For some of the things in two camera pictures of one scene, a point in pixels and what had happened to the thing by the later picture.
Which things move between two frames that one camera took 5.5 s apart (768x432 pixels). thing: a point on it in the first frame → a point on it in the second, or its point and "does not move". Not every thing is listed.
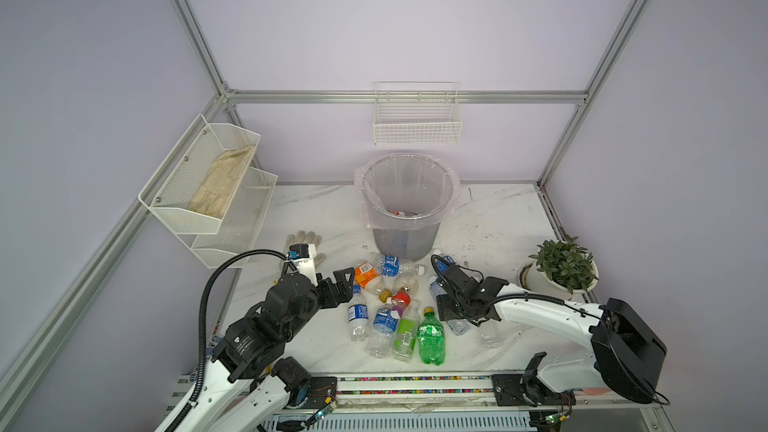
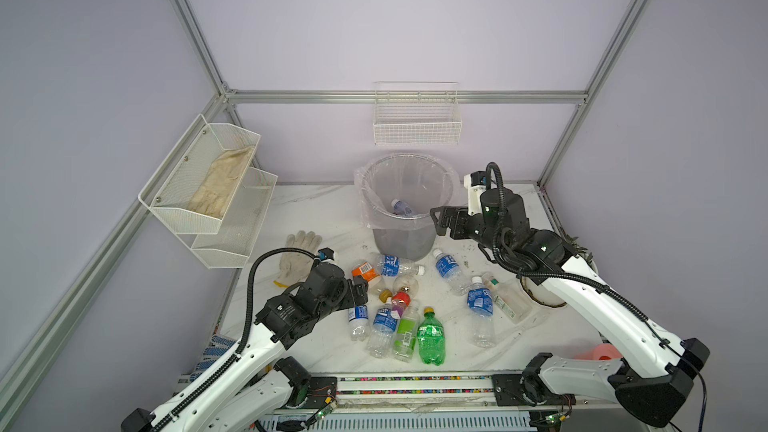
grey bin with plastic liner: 403,198 does not move
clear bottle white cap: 458,326 → 402,208
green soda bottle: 431,339 does not move
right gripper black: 442,309 → 441,213
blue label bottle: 358,316 does not move
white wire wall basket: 416,113 does not move
